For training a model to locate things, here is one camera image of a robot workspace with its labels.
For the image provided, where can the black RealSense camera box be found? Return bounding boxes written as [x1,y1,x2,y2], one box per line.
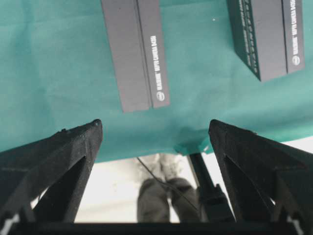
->
[101,0,170,112]

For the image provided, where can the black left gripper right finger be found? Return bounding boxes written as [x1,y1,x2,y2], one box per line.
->
[209,119,313,223]

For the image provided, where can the person legs in grey trousers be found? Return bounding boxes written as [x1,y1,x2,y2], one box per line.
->
[135,153,200,223]

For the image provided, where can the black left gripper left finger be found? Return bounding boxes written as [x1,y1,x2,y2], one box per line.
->
[0,119,103,222]

